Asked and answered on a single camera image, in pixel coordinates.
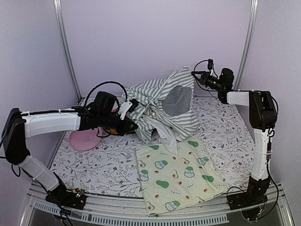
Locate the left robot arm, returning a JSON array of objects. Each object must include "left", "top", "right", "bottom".
[{"left": 0, "top": 91, "right": 139, "bottom": 204}]

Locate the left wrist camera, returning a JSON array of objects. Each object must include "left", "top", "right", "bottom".
[{"left": 117, "top": 99, "right": 139, "bottom": 120}]

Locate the pink round plate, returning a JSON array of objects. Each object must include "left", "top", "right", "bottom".
[{"left": 69, "top": 128, "right": 103, "bottom": 151}]

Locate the right aluminium frame post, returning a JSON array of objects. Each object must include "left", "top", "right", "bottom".
[{"left": 235, "top": 0, "right": 259, "bottom": 89}]

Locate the aluminium frame post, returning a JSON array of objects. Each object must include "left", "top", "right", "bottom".
[
  {"left": 235, "top": 0, "right": 259, "bottom": 89},
  {"left": 53, "top": 0, "right": 82, "bottom": 101}
]

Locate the left aluminium frame post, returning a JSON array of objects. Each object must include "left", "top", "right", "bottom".
[{"left": 53, "top": 0, "right": 82, "bottom": 101}]

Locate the striped fabric pet tent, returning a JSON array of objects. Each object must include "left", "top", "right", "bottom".
[{"left": 122, "top": 67, "right": 199, "bottom": 154}]

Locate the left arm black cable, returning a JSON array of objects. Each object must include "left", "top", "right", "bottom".
[{"left": 84, "top": 81, "right": 127, "bottom": 109}]

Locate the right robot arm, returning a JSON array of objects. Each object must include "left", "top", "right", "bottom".
[{"left": 191, "top": 68, "right": 277, "bottom": 205}]

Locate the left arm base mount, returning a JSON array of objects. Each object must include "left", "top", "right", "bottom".
[{"left": 46, "top": 180, "right": 87, "bottom": 210}]

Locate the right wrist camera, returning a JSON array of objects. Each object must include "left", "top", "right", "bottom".
[{"left": 207, "top": 59, "right": 214, "bottom": 76}]

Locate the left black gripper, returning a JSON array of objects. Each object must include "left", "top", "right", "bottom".
[{"left": 99, "top": 112, "right": 139, "bottom": 137}]

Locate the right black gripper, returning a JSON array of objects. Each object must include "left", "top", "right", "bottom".
[{"left": 191, "top": 71, "right": 223, "bottom": 91}]

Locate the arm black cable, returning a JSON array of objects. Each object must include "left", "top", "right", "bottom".
[
  {"left": 84, "top": 81, "right": 127, "bottom": 109},
  {"left": 192, "top": 60, "right": 226, "bottom": 97}
]

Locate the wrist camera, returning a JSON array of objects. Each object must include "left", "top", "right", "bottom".
[
  {"left": 207, "top": 59, "right": 214, "bottom": 76},
  {"left": 117, "top": 99, "right": 139, "bottom": 120}
]

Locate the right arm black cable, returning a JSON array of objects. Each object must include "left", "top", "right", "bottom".
[{"left": 192, "top": 60, "right": 226, "bottom": 97}]

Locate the floral table cloth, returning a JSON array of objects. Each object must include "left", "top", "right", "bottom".
[{"left": 50, "top": 97, "right": 254, "bottom": 197}]

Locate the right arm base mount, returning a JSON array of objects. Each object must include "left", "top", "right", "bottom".
[{"left": 226, "top": 186, "right": 268, "bottom": 222}]

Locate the yellow double pet feeder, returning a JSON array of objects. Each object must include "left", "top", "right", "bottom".
[{"left": 103, "top": 128, "right": 120, "bottom": 136}]

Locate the avocado print cushion mat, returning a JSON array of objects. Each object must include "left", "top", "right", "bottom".
[{"left": 136, "top": 137, "right": 228, "bottom": 217}]

